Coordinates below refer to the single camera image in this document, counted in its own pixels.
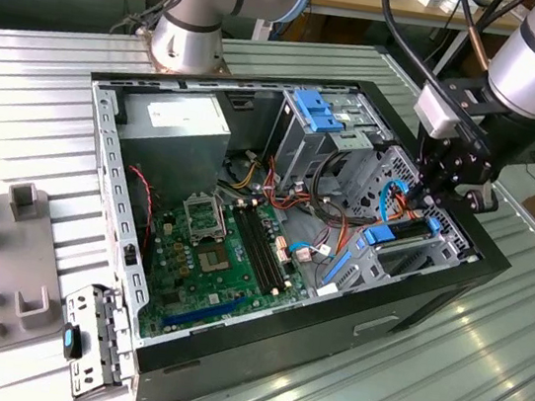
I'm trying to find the black RAM slot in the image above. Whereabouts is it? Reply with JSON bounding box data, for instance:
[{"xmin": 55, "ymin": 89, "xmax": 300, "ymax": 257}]
[
  {"xmin": 225, "ymin": 205, "xmax": 284, "ymax": 296},
  {"xmin": 240, "ymin": 206, "xmax": 295, "ymax": 293},
  {"xmin": 248, "ymin": 207, "xmax": 301, "ymax": 292},
  {"xmin": 232, "ymin": 206, "xmax": 289, "ymax": 294}
]

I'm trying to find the long blue data wire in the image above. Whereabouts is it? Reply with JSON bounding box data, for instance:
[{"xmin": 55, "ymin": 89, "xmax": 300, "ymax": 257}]
[{"xmin": 376, "ymin": 176, "xmax": 425, "ymax": 229}]

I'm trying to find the green motherboard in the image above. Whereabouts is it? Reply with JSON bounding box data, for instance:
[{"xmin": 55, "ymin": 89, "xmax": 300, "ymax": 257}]
[{"xmin": 130, "ymin": 184, "xmax": 328, "ymax": 364}]

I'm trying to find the black latch with teal tab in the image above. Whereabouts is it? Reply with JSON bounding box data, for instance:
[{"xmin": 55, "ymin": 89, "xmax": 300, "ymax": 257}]
[{"xmin": 57, "ymin": 320, "xmax": 89, "ymax": 362}]

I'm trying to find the grey metal disk bay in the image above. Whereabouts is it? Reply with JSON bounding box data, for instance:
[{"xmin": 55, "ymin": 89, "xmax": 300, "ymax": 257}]
[{"xmin": 317, "ymin": 138, "xmax": 498, "ymax": 312}]

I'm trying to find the CPU socket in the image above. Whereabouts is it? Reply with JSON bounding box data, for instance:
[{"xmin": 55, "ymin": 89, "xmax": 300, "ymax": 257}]
[{"xmin": 191, "ymin": 243, "xmax": 235, "ymax": 280}]

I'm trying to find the orange power wire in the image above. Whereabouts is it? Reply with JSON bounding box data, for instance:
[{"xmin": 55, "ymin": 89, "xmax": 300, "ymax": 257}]
[{"xmin": 333, "ymin": 184, "xmax": 429, "ymax": 266}]

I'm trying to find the short blue wire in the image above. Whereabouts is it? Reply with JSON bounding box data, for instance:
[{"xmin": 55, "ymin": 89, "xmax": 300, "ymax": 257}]
[{"xmin": 287, "ymin": 239, "xmax": 338, "ymax": 267}]

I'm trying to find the thick black hose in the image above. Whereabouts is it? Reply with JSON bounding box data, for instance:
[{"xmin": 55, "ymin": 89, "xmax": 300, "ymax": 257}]
[{"xmin": 367, "ymin": 0, "xmax": 451, "ymax": 89}]

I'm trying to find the square brown base plate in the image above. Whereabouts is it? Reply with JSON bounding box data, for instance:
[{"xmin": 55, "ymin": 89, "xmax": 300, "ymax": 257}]
[{"xmin": 132, "ymin": 25, "xmax": 236, "ymax": 81}]

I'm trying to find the grey metal optical drive cage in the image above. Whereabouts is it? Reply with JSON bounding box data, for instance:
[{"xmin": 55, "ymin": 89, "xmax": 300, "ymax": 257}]
[{"xmin": 258, "ymin": 75, "xmax": 398, "ymax": 207}]

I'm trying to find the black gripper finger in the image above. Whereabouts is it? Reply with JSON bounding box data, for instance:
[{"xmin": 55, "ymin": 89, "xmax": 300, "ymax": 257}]
[
  {"xmin": 440, "ymin": 178, "xmax": 502, "ymax": 217},
  {"xmin": 405, "ymin": 158, "xmax": 441, "ymax": 208}
]

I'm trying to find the metal expansion bracket plate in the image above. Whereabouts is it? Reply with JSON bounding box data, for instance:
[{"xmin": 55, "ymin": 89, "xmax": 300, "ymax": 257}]
[{"xmin": 50, "ymin": 281, "xmax": 149, "ymax": 401}]

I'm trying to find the plain white box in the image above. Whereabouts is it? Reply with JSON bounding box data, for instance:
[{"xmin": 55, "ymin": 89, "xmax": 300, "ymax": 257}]
[{"xmin": 438, "ymin": 0, "xmax": 480, "ymax": 18}]

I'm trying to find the black looped wire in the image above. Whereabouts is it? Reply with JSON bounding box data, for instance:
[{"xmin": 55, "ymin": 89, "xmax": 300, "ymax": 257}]
[{"xmin": 307, "ymin": 146, "xmax": 358, "ymax": 227}]

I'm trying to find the hard disk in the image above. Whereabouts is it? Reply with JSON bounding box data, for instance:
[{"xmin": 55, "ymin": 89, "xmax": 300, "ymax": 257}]
[{"xmin": 322, "ymin": 204, "xmax": 440, "ymax": 302}]

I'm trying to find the orange yellow wire bundle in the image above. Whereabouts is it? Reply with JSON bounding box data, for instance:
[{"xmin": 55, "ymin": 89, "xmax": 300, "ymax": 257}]
[{"xmin": 216, "ymin": 145, "xmax": 318, "ymax": 216}]

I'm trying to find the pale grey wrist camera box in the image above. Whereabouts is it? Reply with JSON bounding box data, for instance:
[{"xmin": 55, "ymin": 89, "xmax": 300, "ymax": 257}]
[{"xmin": 410, "ymin": 80, "xmax": 465, "ymax": 142}]

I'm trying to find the small black case clip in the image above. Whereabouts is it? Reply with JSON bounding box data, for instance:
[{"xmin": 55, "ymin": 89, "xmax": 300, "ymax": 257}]
[{"xmin": 119, "ymin": 242, "xmax": 139, "ymax": 268}]

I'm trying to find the large cardboard box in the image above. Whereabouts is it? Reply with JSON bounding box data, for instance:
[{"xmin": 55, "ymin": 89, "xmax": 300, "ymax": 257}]
[{"xmin": 458, "ymin": 33, "xmax": 497, "ymax": 86}]

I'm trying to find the black case fan red wire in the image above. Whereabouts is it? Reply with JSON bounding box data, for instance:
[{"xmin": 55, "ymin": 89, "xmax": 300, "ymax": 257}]
[{"xmin": 116, "ymin": 164, "xmax": 166, "ymax": 247}]

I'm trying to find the thin wire locking lever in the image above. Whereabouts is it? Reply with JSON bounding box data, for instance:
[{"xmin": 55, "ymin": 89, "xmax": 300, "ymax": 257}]
[{"xmin": 210, "ymin": 193, "xmax": 231, "ymax": 239}]

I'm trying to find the white wire connector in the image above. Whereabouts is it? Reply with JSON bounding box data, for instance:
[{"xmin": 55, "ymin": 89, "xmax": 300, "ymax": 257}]
[{"xmin": 317, "ymin": 281, "xmax": 343, "ymax": 299}]

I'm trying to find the black open PC case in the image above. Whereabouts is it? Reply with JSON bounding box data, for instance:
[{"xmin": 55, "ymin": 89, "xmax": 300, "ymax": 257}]
[{"xmin": 44, "ymin": 40, "xmax": 535, "ymax": 401}]

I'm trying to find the blue plastic drive bracket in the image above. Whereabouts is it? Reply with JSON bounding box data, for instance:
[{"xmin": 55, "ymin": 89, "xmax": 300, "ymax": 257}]
[{"xmin": 287, "ymin": 86, "xmax": 352, "ymax": 136}]

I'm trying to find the metal socket cover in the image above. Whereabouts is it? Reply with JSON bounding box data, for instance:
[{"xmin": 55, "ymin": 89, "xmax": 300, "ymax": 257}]
[{"xmin": 177, "ymin": 191, "xmax": 230, "ymax": 247}]

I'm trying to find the blue expansion slot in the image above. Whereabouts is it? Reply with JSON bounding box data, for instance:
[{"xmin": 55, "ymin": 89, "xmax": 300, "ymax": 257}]
[{"xmin": 161, "ymin": 285, "xmax": 249, "ymax": 342}]

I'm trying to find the grey power supply unit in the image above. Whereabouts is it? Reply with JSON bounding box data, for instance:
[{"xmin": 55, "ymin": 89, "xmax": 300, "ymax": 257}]
[{"xmin": 107, "ymin": 81, "xmax": 237, "ymax": 214}]

